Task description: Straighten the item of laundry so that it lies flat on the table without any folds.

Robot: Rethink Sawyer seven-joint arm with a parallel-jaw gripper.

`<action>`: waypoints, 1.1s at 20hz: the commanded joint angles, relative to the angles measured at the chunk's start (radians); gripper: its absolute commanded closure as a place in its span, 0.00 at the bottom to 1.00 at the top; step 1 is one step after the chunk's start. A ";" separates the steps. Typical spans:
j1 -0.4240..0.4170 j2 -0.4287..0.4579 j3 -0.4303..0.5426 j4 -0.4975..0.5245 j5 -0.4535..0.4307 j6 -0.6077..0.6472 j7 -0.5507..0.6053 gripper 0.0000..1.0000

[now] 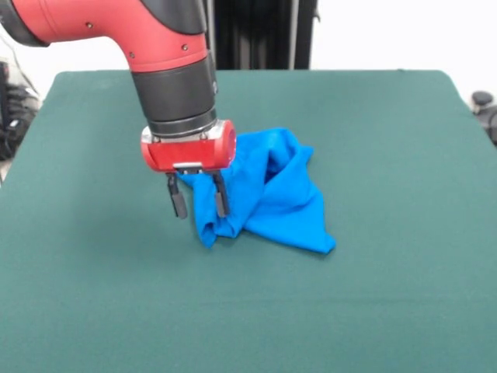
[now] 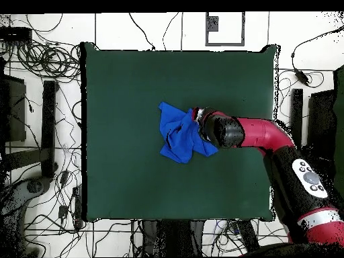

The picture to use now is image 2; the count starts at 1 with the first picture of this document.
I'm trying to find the black power strip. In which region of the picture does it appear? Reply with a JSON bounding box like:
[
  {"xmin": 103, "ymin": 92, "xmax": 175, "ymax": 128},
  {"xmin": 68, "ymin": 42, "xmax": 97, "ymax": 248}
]
[
  {"xmin": 236, "ymin": 219, "xmax": 261, "ymax": 249},
  {"xmin": 72, "ymin": 185, "xmax": 84, "ymax": 230}
]

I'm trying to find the black adapter cable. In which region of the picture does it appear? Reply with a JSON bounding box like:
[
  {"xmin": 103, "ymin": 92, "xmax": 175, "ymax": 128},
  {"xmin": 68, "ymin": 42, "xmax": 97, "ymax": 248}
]
[{"xmin": 290, "ymin": 26, "xmax": 344, "ymax": 72}]

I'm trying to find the thin black cable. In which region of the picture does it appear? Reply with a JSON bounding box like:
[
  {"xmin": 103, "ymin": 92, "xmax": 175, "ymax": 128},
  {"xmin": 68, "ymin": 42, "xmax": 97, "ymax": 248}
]
[{"xmin": 161, "ymin": 11, "xmax": 180, "ymax": 51}]

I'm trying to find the long black stand bar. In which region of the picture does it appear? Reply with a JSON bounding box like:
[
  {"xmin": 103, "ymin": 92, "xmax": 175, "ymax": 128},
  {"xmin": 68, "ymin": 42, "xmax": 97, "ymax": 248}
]
[
  {"xmin": 290, "ymin": 88, "xmax": 304, "ymax": 148},
  {"xmin": 40, "ymin": 80, "xmax": 59, "ymax": 179}
]

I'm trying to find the black cable with plug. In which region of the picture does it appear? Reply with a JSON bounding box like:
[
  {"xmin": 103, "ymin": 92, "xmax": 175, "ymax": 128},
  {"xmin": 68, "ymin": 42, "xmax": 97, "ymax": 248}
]
[{"xmin": 128, "ymin": 11, "xmax": 157, "ymax": 52}]

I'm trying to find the coiled black cable bundle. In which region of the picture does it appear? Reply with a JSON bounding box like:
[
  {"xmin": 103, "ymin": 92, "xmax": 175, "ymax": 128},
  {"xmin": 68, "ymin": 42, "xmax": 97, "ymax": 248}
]
[{"xmin": 16, "ymin": 40, "xmax": 81, "ymax": 83}]

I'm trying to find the grey stand foot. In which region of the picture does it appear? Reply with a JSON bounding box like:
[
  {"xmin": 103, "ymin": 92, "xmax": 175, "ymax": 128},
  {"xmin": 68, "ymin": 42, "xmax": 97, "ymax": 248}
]
[{"xmin": 0, "ymin": 175, "xmax": 52, "ymax": 257}]

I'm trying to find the dark green table cloth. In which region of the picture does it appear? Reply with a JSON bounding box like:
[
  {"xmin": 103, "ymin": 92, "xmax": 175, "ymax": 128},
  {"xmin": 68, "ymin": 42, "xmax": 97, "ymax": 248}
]
[{"xmin": 79, "ymin": 41, "xmax": 281, "ymax": 223}]

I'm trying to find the black cabinet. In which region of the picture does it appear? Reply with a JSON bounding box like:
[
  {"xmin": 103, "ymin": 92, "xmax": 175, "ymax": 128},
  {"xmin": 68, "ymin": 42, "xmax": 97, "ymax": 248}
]
[
  {"xmin": 304, "ymin": 89, "xmax": 337, "ymax": 162},
  {"xmin": 0, "ymin": 73, "xmax": 28, "ymax": 143}
]

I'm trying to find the blue shirt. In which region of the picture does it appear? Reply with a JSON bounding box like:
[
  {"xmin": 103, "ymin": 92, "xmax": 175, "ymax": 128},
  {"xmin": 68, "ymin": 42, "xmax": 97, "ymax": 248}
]
[{"xmin": 157, "ymin": 101, "xmax": 220, "ymax": 165}]

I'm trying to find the grey square floor frame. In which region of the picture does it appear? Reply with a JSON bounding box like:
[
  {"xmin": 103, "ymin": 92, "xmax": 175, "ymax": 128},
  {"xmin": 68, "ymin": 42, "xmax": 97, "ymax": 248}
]
[{"xmin": 205, "ymin": 11, "xmax": 246, "ymax": 47}]

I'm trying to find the black power adapter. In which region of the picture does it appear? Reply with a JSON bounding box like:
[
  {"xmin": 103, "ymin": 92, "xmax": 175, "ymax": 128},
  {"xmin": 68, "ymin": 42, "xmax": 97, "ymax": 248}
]
[{"xmin": 293, "ymin": 68, "xmax": 310, "ymax": 86}]

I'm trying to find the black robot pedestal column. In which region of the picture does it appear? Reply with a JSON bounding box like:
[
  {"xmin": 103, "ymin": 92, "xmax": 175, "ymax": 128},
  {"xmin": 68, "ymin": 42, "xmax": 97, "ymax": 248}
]
[{"xmin": 141, "ymin": 220, "xmax": 206, "ymax": 257}]

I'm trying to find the black electronics box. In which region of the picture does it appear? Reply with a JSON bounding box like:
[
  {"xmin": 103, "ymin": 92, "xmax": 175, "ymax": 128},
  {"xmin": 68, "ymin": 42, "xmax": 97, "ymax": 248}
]
[{"xmin": 0, "ymin": 26, "xmax": 33, "ymax": 43}]

